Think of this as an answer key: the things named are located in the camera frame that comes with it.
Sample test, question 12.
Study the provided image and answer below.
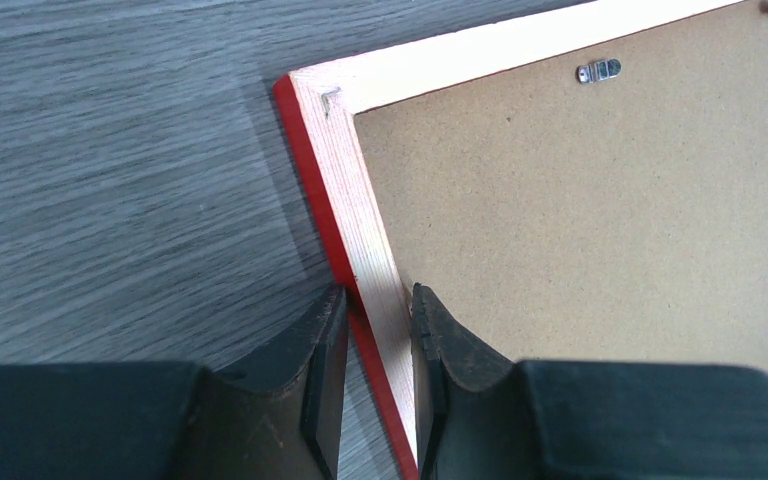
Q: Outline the silver frame hanger clip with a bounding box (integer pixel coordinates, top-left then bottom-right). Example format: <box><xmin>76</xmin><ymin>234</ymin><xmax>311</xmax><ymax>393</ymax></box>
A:
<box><xmin>576</xmin><ymin>58</ymin><xmax>622</xmax><ymax>84</ymax></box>

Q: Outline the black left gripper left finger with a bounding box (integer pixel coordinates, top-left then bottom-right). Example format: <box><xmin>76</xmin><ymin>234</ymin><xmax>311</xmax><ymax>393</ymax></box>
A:
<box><xmin>0</xmin><ymin>285</ymin><xmax>348</xmax><ymax>479</ymax></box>

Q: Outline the red picture frame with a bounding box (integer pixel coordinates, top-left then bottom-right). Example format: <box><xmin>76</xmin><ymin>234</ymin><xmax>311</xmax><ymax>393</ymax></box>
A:
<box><xmin>273</xmin><ymin>1</ymin><xmax>768</xmax><ymax>478</ymax></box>

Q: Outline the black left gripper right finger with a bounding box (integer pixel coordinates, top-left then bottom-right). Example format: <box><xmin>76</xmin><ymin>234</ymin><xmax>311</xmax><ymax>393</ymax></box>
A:
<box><xmin>411</xmin><ymin>284</ymin><xmax>768</xmax><ymax>479</ymax></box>

